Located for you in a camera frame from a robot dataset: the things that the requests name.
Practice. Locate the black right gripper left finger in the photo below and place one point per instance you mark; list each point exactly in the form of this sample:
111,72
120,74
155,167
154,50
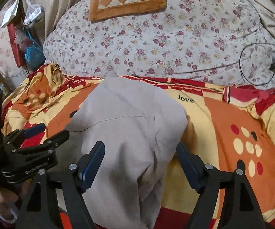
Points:
40,209

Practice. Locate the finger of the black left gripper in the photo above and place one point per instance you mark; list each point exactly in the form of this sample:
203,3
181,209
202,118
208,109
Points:
56,140
34,130

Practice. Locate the beige grey jacket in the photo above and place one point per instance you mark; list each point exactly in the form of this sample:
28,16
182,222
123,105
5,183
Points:
140,126

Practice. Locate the person's left hand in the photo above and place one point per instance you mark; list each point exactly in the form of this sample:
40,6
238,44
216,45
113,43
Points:
8,197

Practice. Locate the blue plastic bag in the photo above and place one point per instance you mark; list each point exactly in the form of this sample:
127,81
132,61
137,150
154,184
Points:
34,54

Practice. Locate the red hanging bag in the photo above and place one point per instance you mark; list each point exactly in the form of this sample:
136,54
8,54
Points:
12,27

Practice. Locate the clear plastic bag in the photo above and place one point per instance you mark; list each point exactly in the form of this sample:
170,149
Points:
34,14

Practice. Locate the floral white quilt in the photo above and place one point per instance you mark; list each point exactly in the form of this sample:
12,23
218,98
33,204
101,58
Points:
223,42

